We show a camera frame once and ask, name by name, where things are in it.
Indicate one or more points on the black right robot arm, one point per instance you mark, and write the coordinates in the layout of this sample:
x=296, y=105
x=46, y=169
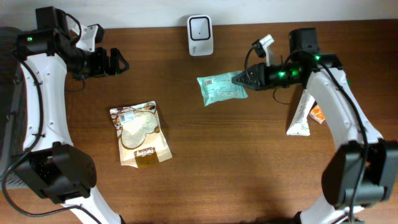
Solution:
x=363, y=170

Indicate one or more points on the teal wipes packet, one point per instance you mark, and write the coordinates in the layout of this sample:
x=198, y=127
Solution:
x=217, y=88

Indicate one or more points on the white cosmetic tube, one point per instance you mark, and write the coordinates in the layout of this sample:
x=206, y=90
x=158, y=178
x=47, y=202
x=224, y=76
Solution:
x=299, y=124

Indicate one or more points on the white barcode scanner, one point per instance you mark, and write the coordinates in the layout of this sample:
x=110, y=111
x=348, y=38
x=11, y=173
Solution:
x=200, y=35

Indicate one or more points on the beige snack bag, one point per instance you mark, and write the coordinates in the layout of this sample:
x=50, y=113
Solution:
x=141, y=141

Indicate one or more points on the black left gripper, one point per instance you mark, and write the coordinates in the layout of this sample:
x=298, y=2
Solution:
x=102, y=68

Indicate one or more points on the orange tissue pack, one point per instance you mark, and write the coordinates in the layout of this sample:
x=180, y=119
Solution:
x=316, y=114

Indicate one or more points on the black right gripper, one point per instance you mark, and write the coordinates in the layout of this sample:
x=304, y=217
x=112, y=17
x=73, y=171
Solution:
x=262, y=78

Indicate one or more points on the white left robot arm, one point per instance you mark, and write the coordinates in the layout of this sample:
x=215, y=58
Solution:
x=50, y=165

